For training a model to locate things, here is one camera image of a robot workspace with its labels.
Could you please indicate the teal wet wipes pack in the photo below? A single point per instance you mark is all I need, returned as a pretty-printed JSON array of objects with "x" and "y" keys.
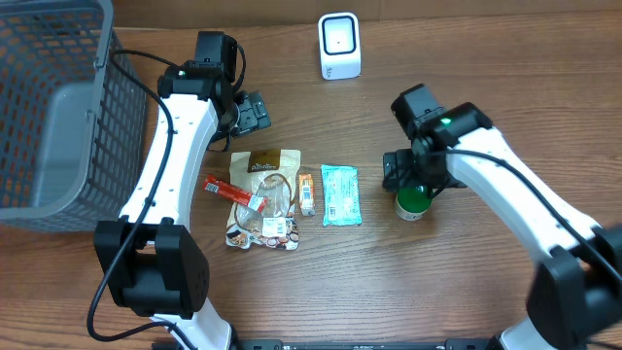
[{"x": 341, "y": 195}]

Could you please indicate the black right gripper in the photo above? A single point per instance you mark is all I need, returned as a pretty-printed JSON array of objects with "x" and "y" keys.
[{"x": 396, "y": 171}]

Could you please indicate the white barcode scanner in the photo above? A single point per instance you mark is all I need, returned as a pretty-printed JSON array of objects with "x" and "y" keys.
[{"x": 340, "y": 46}]

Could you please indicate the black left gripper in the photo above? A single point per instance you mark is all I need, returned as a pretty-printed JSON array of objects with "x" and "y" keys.
[{"x": 254, "y": 115}]

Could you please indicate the red snack stick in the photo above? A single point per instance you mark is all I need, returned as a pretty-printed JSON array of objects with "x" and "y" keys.
[{"x": 240, "y": 196}]

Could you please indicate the grey plastic mesh basket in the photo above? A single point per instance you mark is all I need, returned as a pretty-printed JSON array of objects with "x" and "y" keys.
[{"x": 72, "y": 119}]

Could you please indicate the small orange box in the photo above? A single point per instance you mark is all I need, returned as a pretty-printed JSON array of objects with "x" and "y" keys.
[{"x": 306, "y": 195}]

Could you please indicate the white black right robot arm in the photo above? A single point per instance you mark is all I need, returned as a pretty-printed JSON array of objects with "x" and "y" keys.
[{"x": 576, "y": 292}]

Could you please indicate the beige Pantree snack pouch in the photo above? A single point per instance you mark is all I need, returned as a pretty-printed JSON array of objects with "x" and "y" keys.
[{"x": 270, "y": 174}]

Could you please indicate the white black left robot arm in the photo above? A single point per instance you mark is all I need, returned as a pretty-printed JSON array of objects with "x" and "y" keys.
[{"x": 155, "y": 275}]

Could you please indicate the green lid jar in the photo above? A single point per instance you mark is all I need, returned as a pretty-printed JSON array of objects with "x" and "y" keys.
[{"x": 412, "y": 203}]

